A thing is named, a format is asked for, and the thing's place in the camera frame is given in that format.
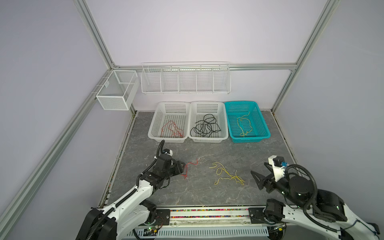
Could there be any red yellow cable bundle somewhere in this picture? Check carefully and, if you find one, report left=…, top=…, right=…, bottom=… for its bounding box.
left=209, top=161, right=246, bottom=186

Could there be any long black cable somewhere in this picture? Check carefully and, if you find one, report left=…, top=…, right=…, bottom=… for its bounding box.
left=189, top=113, right=222, bottom=139

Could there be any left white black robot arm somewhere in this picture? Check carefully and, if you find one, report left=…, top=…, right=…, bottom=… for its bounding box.
left=76, top=140, right=186, bottom=240

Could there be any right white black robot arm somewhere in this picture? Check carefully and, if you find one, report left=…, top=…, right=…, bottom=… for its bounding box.
left=249, top=160, right=380, bottom=240

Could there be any left white plastic basket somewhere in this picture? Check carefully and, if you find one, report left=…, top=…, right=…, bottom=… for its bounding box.
left=148, top=102, right=191, bottom=144

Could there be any white plastic basket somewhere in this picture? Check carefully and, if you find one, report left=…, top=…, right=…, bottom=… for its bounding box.
left=188, top=101, right=229, bottom=144
left=148, top=102, right=191, bottom=144

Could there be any teal plastic basket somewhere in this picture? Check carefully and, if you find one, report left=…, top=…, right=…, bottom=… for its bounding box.
left=225, top=101, right=271, bottom=143

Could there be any middle white plastic basket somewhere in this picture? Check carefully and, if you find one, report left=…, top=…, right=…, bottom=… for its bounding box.
left=188, top=101, right=229, bottom=144

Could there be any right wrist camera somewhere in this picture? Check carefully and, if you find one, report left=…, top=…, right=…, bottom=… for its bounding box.
left=268, top=155, right=288, bottom=182

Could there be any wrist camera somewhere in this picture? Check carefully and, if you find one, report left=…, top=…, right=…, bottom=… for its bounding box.
left=268, top=155, right=288, bottom=182
left=163, top=149, right=173, bottom=156

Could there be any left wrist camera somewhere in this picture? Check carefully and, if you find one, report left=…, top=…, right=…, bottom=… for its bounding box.
left=163, top=149, right=173, bottom=156

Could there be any white vented cable duct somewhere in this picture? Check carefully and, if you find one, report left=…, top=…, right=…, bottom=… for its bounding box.
left=135, top=226, right=270, bottom=240

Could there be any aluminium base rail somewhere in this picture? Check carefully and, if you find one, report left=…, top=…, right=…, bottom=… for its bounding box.
left=80, top=205, right=334, bottom=232

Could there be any white mesh wall box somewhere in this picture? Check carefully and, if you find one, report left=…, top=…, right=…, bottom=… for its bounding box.
left=96, top=70, right=140, bottom=111

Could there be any white wire wall shelf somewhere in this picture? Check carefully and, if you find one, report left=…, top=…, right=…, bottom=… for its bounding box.
left=141, top=62, right=232, bottom=95

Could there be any aluminium frame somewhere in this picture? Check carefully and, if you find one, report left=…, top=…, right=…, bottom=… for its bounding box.
left=0, top=0, right=343, bottom=232

